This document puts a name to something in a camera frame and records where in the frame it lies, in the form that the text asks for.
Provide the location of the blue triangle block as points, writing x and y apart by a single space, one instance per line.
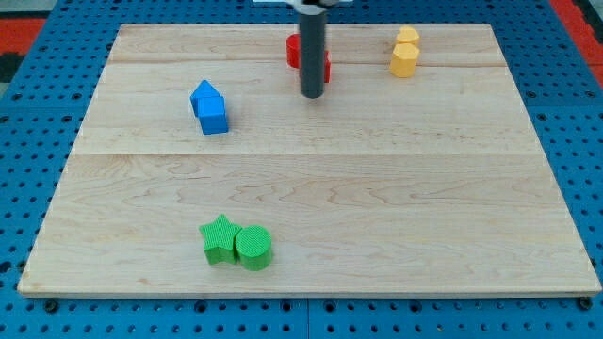
202 92

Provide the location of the green cylinder block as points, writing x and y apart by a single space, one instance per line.
253 246

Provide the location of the green star block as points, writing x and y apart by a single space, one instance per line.
219 240

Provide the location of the blue cube block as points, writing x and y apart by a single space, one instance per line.
215 124

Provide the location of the red block behind rod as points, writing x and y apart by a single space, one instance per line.
327 67

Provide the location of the red cylinder block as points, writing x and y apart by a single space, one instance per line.
292 44

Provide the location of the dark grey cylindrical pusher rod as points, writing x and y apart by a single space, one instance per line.
312 25

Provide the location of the yellow front hexagon block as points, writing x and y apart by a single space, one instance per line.
403 60

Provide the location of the yellow hexagon block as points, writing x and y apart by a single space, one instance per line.
403 60
408 35

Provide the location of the yellow rear hexagon block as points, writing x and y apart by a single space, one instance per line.
408 35

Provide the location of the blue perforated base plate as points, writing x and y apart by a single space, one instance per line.
47 98

